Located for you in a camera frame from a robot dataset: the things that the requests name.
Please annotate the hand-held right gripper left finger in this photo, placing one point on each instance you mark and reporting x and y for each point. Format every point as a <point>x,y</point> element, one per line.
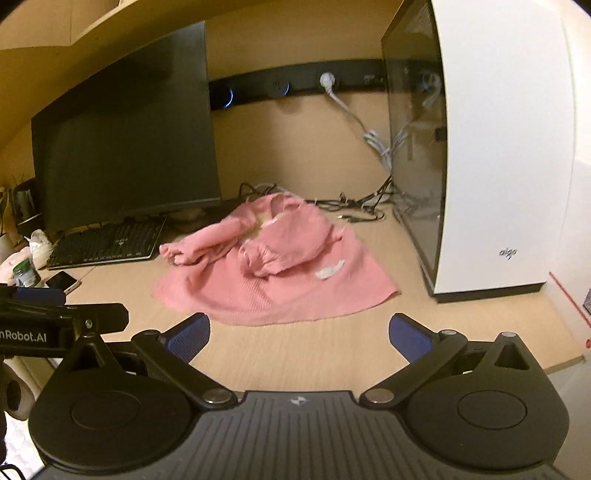
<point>189,337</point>

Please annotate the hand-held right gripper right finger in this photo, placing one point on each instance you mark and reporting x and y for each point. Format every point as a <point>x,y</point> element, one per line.
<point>408,337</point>

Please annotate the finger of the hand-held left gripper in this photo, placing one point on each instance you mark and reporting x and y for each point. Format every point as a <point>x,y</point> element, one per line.
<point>106,318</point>
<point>41,297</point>

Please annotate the pink knit sweater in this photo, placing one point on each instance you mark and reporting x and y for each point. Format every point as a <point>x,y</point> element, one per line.
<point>295,286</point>

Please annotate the white smartphone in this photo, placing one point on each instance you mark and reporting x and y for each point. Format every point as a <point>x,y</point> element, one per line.
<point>62,280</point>

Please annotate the green-lidded glass jar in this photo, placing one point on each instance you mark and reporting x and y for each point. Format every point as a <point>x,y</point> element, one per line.
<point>25,274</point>

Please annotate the white plastic bag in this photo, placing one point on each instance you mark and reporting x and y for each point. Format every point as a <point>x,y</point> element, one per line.
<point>39,247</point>

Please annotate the black keyboard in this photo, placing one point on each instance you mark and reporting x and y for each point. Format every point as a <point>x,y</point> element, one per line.
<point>111,242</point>

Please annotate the white quilted mattress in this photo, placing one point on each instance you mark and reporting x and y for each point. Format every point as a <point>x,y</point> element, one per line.
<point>16,443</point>

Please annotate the white red-edged box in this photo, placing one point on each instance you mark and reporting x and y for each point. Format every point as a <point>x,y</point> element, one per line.
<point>570,300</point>

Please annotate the black computer monitor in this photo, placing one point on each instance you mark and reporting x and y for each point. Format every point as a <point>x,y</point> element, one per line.
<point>124,138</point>

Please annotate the white computer case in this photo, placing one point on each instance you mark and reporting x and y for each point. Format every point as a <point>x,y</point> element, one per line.
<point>498,161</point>

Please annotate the black power socket rail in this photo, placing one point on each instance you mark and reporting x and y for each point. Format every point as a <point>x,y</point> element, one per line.
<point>258,85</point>

